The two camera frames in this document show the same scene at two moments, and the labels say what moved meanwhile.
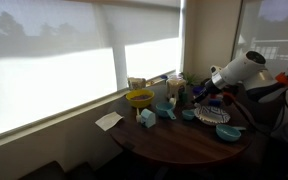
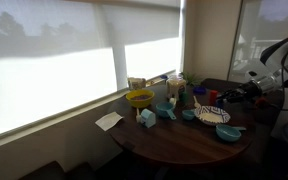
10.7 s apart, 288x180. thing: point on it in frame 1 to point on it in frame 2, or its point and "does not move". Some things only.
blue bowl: x=229 y=133 does not move
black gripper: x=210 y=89 to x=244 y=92
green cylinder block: x=184 y=97 does not move
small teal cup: x=188 y=114 does not move
